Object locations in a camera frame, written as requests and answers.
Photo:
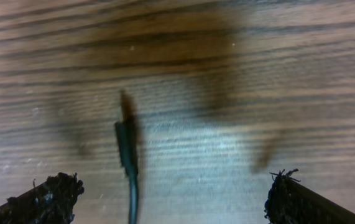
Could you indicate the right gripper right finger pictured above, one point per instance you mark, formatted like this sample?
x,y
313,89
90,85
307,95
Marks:
x,y
289,202

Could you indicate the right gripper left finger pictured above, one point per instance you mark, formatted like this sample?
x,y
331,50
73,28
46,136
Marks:
x,y
51,202

